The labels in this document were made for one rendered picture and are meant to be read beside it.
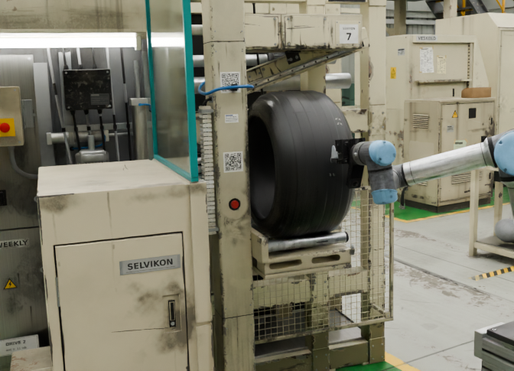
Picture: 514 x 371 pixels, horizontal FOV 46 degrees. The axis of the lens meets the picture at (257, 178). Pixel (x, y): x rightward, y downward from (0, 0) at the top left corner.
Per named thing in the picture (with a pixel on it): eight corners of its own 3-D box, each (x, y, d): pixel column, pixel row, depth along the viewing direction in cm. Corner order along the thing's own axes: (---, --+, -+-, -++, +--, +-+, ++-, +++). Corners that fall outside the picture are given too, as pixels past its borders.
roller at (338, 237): (260, 250, 230) (264, 254, 226) (260, 239, 229) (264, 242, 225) (343, 240, 241) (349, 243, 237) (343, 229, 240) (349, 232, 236)
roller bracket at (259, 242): (261, 265, 222) (261, 238, 220) (230, 239, 259) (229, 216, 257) (270, 263, 223) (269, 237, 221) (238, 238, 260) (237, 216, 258)
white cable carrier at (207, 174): (207, 235, 226) (201, 105, 219) (203, 232, 231) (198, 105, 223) (219, 233, 228) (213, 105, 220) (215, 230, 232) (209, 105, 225)
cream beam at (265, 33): (229, 50, 244) (228, 13, 242) (213, 53, 268) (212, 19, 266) (363, 49, 264) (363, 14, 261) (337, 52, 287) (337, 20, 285)
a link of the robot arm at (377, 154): (378, 170, 179) (372, 141, 179) (359, 170, 190) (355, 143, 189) (401, 164, 182) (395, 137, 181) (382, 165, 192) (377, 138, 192)
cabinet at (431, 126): (438, 214, 673) (440, 100, 653) (401, 205, 723) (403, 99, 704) (495, 203, 717) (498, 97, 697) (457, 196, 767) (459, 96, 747)
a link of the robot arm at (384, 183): (403, 196, 192) (397, 162, 191) (396, 203, 182) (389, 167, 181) (378, 200, 195) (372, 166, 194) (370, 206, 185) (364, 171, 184)
